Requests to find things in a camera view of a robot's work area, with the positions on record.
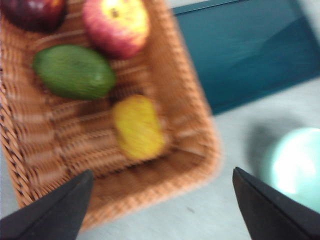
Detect green avocado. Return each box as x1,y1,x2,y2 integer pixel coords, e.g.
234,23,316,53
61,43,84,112
32,44,116,101

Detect red yellow apple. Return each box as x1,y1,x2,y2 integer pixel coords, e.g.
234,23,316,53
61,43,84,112
81,0,150,60

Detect dark rectangular tray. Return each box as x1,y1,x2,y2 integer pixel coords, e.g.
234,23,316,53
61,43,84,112
172,0,320,116

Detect teal ribbed bowl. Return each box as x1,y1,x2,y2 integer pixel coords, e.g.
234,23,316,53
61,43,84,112
262,127,320,215

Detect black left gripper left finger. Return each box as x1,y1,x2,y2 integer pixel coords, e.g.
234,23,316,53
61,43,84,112
0,169,95,240

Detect dark red plum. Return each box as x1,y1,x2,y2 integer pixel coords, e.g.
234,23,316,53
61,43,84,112
0,0,67,32

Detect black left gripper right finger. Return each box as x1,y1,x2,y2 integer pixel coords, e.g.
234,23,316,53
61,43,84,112
232,166,320,240

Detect brown wicker basket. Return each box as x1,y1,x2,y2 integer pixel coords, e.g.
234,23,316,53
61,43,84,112
0,0,223,231

